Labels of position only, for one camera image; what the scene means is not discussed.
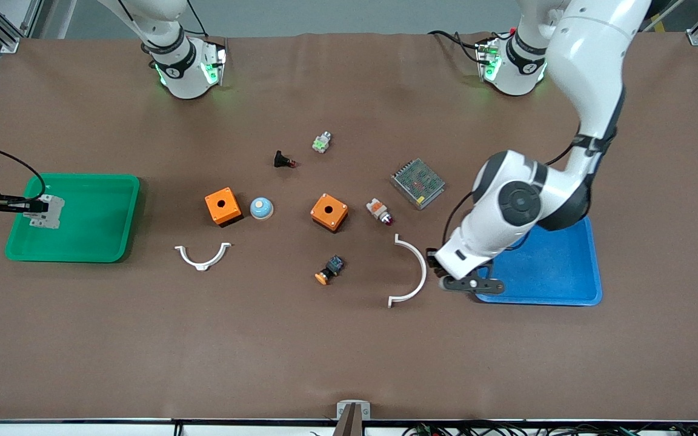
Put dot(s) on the perforated metal power supply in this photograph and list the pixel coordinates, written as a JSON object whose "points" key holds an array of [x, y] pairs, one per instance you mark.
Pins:
{"points": [[417, 183]]}

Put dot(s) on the brown table mat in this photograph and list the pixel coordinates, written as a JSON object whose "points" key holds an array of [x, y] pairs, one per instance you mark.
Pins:
{"points": [[325, 351]]}

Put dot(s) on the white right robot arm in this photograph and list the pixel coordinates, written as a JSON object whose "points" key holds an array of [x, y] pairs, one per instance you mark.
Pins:
{"points": [[185, 66]]}

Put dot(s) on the large white curved clamp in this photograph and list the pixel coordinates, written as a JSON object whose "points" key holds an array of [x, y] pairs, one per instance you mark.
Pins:
{"points": [[422, 272]]}

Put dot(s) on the light blue dome button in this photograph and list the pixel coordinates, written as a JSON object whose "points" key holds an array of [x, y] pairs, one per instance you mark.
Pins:
{"points": [[261, 208]]}

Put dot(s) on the orange box with black base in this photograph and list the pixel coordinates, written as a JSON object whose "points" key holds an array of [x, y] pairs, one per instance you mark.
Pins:
{"points": [[337, 213], [232, 203]]}

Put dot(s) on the white circuit breaker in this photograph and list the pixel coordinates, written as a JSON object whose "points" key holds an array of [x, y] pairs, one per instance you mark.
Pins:
{"points": [[52, 219]]}

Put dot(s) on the blue plastic tray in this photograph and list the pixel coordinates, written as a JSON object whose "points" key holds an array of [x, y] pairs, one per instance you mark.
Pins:
{"points": [[555, 272]]}

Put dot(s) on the grey metal bracket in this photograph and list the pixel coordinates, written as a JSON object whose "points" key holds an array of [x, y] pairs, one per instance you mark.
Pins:
{"points": [[364, 409]]}

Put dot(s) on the small white curved clamp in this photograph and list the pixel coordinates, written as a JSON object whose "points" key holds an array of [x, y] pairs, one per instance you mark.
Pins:
{"points": [[203, 265]]}

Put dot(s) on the orange push button switch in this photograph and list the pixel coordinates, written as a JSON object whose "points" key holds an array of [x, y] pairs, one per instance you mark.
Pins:
{"points": [[332, 266]]}

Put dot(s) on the green and white switch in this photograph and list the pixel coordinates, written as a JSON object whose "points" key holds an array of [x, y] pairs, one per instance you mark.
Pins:
{"points": [[322, 143]]}

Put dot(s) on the black indicator lamp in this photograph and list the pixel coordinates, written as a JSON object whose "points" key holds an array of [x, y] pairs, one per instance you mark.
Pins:
{"points": [[280, 159]]}

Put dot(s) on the green plastic tray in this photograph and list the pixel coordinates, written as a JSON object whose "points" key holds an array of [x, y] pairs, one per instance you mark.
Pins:
{"points": [[94, 236]]}

